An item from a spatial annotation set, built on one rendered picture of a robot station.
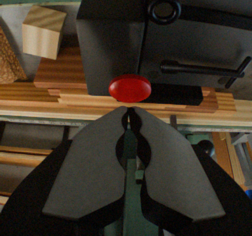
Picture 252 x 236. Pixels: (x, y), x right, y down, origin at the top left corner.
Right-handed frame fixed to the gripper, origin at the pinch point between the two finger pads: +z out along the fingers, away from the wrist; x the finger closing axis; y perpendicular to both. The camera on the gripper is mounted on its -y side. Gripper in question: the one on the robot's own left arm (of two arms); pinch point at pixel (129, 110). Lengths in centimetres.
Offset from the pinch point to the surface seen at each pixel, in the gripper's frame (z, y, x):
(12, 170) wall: 153, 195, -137
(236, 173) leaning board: 90, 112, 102
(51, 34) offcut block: 10.4, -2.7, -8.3
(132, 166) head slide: 15.0, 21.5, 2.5
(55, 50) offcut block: 11.6, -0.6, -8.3
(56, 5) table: 12.9, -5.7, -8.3
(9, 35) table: 15.1, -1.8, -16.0
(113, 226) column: 9.8, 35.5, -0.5
